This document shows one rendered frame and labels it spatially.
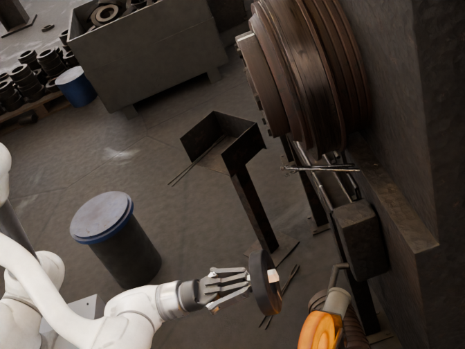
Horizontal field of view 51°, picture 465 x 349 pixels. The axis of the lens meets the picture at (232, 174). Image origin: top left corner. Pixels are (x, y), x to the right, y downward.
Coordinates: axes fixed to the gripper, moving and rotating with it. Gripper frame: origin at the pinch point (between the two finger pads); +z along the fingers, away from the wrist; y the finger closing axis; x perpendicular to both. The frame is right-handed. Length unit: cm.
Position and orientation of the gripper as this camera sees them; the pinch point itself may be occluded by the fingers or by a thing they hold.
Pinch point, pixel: (263, 278)
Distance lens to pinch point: 118.4
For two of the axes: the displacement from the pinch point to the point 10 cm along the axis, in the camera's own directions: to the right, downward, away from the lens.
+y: 0.0, 6.4, -7.7
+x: -3.7, -7.2, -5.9
